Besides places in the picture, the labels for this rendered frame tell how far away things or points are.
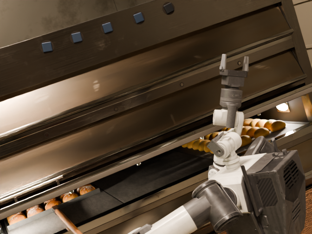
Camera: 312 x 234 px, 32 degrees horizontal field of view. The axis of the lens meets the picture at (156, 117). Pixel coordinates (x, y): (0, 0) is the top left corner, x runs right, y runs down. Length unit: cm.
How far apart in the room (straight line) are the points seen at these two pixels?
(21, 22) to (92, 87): 718
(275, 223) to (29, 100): 131
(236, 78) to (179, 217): 72
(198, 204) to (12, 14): 827
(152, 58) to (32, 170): 81
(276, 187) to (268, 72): 131
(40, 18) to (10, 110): 726
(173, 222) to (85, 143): 102
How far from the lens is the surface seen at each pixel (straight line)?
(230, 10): 294
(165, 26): 277
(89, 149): 263
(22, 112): 258
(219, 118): 221
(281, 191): 180
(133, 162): 255
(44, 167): 260
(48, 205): 314
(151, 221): 280
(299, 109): 328
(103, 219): 271
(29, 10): 980
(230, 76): 220
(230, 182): 184
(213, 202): 174
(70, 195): 315
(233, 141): 194
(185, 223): 173
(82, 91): 262
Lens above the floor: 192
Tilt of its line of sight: 8 degrees down
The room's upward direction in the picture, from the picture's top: 19 degrees counter-clockwise
